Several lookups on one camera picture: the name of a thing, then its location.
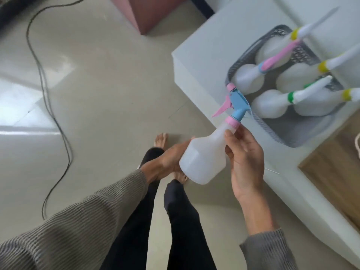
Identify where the person's right hand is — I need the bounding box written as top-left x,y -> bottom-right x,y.
225,126 -> 265,202

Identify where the person's left forearm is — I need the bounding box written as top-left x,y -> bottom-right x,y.
0,168 -> 150,270

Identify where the white bottle pink nozzle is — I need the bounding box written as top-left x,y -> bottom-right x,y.
231,39 -> 300,95

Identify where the white table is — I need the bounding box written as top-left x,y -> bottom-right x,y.
172,0 -> 360,270

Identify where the person's right forearm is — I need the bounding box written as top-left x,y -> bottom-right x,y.
235,190 -> 299,270

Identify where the pink box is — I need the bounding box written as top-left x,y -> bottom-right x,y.
108,0 -> 188,36

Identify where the person's leg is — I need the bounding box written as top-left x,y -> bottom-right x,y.
100,133 -> 169,270
164,171 -> 218,270

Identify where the black cable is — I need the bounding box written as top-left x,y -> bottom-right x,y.
26,0 -> 89,221

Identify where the grey plastic basket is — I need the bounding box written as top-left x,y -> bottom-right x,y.
224,24 -> 347,148

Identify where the white bottle yellow collar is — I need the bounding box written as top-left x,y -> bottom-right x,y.
254,7 -> 340,68
294,88 -> 360,117
276,43 -> 360,94

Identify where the wooden board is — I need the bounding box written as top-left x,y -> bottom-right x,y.
298,115 -> 360,233

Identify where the person's left leg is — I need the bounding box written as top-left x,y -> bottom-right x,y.
100,133 -> 169,270

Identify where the white bottle green collar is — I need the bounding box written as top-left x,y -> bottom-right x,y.
251,75 -> 333,119

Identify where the white spray bottle blue trigger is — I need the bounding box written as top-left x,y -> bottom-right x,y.
179,83 -> 253,185

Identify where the person's right leg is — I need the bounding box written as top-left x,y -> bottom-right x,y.
164,171 -> 218,270

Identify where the dark blue furniture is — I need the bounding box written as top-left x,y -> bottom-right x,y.
189,0 -> 215,20

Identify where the person's left hand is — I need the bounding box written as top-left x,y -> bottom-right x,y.
140,137 -> 195,184

